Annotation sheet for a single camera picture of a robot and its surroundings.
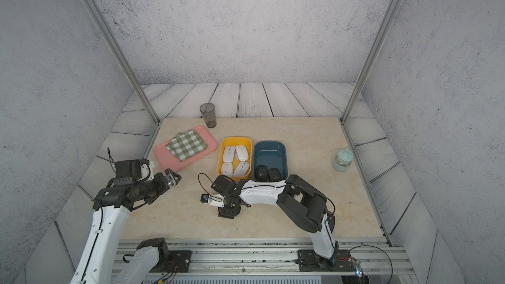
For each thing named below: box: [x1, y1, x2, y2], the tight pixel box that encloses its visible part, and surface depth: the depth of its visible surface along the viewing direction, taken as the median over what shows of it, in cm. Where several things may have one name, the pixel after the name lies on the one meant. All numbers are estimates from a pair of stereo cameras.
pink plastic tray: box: [153, 124, 219, 173], surface depth 110 cm
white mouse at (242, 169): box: [232, 161, 251, 177], surface depth 98 cm
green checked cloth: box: [165, 129, 209, 162], surface depth 110 cm
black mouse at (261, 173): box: [255, 164, 269, 183], surface depth 97 cm
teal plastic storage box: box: [253, 140, 288, 181], surface depth 103 cm
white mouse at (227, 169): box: [220, 161, 233, 177], surface depth 98 cm
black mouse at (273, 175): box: [267, 167, 282, 182], surface depth 97 cm
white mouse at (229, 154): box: [222, 145, 236, 164], surface depth 106 cm
